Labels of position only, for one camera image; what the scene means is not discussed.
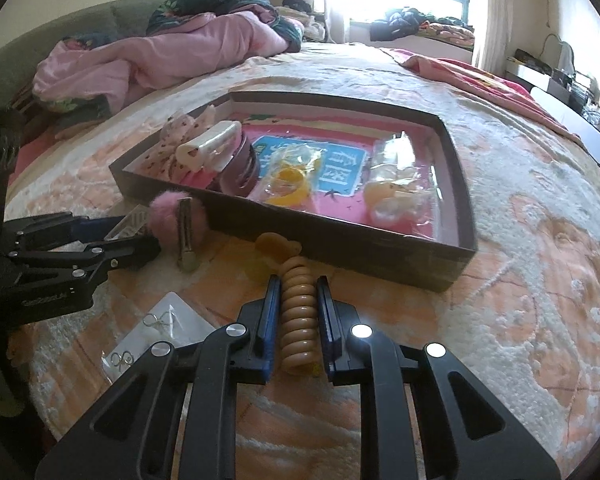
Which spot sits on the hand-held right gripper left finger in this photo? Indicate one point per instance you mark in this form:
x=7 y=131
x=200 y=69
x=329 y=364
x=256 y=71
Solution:
x=269 y=330

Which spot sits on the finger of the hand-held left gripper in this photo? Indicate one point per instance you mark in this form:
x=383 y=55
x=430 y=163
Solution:
x=130 y=250
x=95 y=224

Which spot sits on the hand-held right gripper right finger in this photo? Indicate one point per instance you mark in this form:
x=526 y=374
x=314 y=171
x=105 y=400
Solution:
x=327 y=330

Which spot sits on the small earring packet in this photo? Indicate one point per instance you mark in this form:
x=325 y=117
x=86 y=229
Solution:
x=127 y=227
x=122 y=360
x=172 y=320

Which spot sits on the pink fur hair clip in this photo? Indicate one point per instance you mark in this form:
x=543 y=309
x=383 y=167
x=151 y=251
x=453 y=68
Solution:
x=177 y=215

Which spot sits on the dark cardboard box tray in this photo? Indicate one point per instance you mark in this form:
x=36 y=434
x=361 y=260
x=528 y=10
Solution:
x=380 y=255

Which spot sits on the cream hair claw clip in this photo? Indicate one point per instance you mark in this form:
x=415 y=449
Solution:
x=205 y=147

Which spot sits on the dusty pink hair claw clip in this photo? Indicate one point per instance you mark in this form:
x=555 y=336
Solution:
x=242 y=170

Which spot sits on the clear packet with cream clips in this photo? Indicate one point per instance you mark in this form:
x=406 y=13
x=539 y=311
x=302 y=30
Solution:
x=395 y=195

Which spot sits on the clear packet with yellow clips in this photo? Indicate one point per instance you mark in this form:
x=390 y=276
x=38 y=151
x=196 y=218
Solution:
x=290 y=180

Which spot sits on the blue printed card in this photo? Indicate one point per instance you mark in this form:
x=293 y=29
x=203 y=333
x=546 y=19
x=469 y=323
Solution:
x=340 y=170

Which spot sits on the green padded headboard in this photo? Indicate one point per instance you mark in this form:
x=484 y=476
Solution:
x=55 y=35

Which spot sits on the pink floral quilt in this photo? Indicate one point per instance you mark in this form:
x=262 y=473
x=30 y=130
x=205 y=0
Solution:
x=180 y=50

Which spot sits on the pink printed blanket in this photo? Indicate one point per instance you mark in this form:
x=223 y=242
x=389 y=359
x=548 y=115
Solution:
x=480 y=85

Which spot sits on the dark puffer jacket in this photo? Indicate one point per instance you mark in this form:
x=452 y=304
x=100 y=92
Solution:
x=397 y=25

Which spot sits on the white curtain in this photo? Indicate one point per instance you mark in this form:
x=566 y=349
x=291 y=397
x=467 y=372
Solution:
x=336 y=5
x=490 y=15

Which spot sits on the pile of colourful clothes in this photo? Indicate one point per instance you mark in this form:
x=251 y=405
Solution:
x=447 y=30

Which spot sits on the white low desk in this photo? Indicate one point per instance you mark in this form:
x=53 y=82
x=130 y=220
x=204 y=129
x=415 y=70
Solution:
x=580 y=125

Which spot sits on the white arched mirror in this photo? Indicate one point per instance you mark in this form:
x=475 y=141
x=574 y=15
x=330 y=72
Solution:
x=562 y=52

